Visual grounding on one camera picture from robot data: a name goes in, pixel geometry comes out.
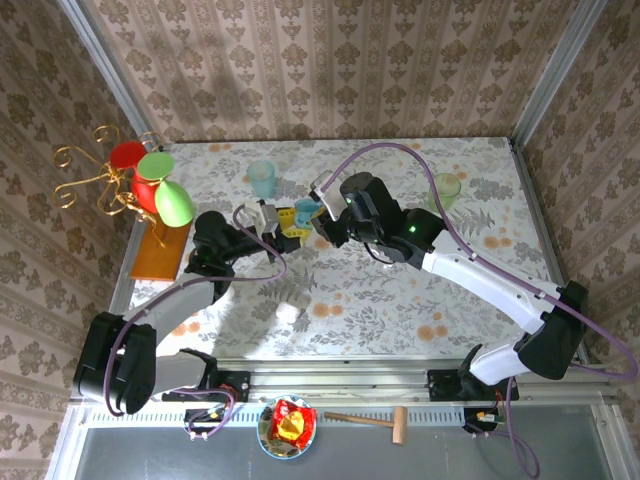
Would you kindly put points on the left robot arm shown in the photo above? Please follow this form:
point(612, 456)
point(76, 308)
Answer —
point(170, 310)

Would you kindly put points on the aluminium frame post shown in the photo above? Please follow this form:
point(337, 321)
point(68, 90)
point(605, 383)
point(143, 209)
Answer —
point(558, 70)
point(110, 67)

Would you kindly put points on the red plastic goblet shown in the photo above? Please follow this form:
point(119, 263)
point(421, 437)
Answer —
point(126, 155)

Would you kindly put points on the aluminium table side rail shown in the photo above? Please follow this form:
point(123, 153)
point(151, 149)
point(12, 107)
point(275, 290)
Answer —
point(536, 200)

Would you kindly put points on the leaf pattern bowl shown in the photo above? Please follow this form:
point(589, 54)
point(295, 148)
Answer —
point(262, 435)

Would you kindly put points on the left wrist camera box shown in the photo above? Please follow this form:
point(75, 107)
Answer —
point(267, 217)

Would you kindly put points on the wooden mallet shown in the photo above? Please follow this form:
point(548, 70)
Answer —
point(399, 425)

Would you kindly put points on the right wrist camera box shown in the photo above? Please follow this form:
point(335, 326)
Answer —
point(327, 197)

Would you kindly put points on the aluminium frame rail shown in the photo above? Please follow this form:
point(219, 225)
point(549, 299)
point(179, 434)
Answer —
point(340, 385)

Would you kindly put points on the green plastic goblet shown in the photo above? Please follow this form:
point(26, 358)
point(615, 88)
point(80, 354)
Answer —
point(172, 205)

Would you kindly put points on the red yellow snack packet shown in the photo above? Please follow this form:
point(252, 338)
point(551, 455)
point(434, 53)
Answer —
point(292, 425)

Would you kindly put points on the orange wooden rack base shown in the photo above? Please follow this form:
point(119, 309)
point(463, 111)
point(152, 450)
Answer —
point(160, 252)

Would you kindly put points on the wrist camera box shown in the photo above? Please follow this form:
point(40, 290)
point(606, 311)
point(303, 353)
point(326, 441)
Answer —
point(327, 197)
point(267, 217)

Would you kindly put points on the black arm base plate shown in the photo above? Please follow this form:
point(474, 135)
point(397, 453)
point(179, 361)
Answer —
point(240, 387)
point(440, 387)

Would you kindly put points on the green plastic cup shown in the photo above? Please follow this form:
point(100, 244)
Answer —
point(450, 192)

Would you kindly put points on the blue plastic cup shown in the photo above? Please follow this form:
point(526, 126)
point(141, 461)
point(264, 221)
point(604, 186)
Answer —
point(261, 180)

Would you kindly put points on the blue earbud charging case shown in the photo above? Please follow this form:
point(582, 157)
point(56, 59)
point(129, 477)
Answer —
point(303, 206)

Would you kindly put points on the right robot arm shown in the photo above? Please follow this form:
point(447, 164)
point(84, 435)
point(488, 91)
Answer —
point(480, 270)

